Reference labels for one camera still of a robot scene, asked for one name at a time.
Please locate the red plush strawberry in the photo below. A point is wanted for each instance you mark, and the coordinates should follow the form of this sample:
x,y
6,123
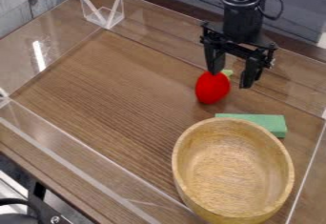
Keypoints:
x,y
213,87

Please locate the black metal table bracket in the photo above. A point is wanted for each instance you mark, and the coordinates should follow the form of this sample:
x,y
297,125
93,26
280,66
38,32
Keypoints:
x,y
47,214

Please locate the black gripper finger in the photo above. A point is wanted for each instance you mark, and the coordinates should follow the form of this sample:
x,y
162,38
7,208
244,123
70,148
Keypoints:
x,y
214,57
252,72

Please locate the green foam block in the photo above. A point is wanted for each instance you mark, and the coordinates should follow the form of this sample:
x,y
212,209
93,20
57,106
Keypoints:
x,y
272,122

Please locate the clear acrylic corner bracket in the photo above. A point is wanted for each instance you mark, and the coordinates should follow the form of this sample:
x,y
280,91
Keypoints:
x,y
106,17

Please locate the clear acrylic front wall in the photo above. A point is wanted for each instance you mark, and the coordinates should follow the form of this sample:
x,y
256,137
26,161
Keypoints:
x,y
110,194

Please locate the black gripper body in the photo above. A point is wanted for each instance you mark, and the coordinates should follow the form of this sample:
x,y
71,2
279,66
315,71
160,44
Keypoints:
x,y
241,49

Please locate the oval wooden bowl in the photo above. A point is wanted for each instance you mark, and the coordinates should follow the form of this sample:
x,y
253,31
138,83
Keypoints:
x,y
233,171

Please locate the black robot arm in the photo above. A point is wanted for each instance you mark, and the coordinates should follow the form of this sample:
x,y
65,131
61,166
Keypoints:
x,y
240,37

